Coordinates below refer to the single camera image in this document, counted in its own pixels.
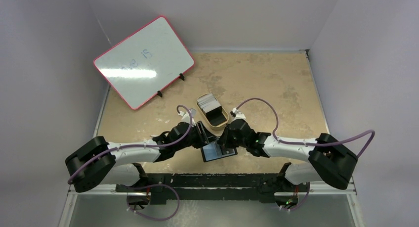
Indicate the pink framed whiteboard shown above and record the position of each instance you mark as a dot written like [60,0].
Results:
[139,67]

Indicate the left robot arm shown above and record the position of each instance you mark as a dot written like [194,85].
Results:
[92,163]

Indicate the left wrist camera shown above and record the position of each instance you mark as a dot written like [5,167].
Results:
[188,117]

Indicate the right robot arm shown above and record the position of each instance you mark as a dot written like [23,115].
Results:
[322,158]

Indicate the beige plastic tray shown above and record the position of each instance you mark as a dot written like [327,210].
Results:
[217,127]

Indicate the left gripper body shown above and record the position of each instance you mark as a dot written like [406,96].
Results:
[197,138]

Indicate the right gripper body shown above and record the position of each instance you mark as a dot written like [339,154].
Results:
[224,139]

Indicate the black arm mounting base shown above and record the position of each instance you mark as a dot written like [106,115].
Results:
[261,187]

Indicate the stack of credit cards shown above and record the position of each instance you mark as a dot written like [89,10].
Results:
[208,102]

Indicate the black leather card holder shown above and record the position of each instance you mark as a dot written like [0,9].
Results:
[213,151]

